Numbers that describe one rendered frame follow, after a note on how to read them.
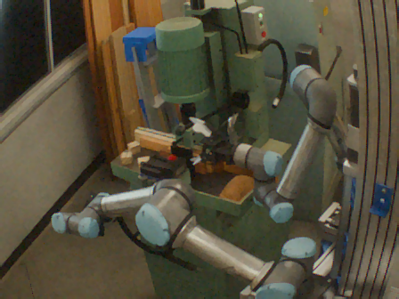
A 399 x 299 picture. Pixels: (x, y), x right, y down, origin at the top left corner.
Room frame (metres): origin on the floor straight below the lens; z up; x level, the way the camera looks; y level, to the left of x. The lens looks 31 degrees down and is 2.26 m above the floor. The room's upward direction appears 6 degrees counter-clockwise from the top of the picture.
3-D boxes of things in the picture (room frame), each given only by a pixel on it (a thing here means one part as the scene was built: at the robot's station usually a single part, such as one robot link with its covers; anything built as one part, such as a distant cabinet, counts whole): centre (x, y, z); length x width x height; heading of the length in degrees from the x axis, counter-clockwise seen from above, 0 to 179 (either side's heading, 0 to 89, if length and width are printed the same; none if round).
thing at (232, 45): (2.39, -0.15, 1.16); 0.22 x 0.22 x 0.72; 53
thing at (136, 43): (3.01, 0.18, 0.58); 0.27 x 0.25 x 1.16; 58
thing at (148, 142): (2.13, -0.02, 0.92); 0.62 x 0.02 x 0.04; 53
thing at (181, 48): (2.16, 0.03, 1.34); 0.18 x 0.18 x 0.31
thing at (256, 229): (2.26, -0.05, 0.36); 0.58 x 0.45 x 0.71; 143
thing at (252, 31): (2.33, -0.28, 1.40); 0.10 x 0.06 x 0.16; 143
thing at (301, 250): (1.37, -0.27, 0.98); 0.13 x 0.12 x 0.14; 149
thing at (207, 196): (2.07, 0.09, 0.87); 0.61 x 0.30 x 0.06; 53
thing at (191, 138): (2.17, 0.01, 1.02); 0.14 x 0.07 x 0.09; 143
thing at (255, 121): (2.21, -0.21, 1.02); 0.09 x 0.07 x 0.12; 53
